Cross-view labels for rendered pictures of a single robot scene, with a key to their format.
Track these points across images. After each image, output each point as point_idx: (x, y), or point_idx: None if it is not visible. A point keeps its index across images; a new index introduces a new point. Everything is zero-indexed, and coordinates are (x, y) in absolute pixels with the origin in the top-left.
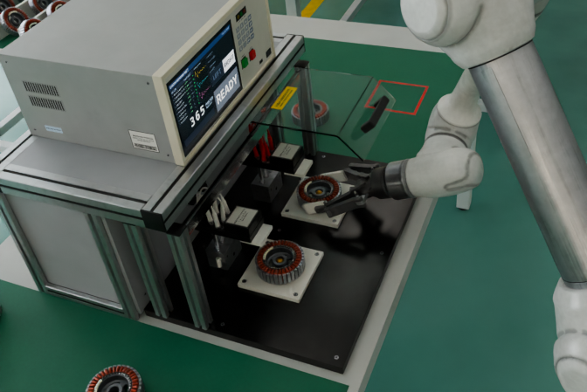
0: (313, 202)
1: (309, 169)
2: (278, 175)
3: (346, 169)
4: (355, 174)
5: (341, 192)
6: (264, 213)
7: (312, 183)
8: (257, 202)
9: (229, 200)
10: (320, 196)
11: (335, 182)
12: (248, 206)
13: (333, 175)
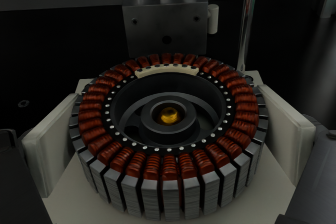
0: (57, 109)
1: (302, 78)
2: (187, 12)
3: (331, 138)
4: (303, 195)
5: (192, 193)
6: (89, 60)
7: (195, 80)
8: (123, 41)
9: (119, 11)
10: (144, 128)
11: (233, 142)
12: (107, 34)
13: (273, 117)
